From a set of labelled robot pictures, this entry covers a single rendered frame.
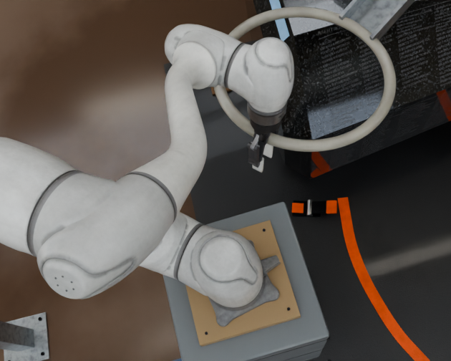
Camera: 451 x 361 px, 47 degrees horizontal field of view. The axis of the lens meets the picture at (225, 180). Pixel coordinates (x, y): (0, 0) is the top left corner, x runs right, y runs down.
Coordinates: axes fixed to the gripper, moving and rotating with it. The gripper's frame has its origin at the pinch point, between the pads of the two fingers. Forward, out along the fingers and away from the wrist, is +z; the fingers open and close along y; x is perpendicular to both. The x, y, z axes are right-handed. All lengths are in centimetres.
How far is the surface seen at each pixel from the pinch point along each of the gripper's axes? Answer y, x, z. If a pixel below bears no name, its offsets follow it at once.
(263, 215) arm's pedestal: -7.0, -5.1, 19.0
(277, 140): 0.0, -3.6, -11.1
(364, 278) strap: 19, -42, 93
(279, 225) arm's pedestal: -7.6, -10.6, 18.8
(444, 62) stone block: 70, -31, 15
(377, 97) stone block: 51, -17, 23
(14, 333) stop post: -73, 70, 94
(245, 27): 29.0, 21.9, -10.1
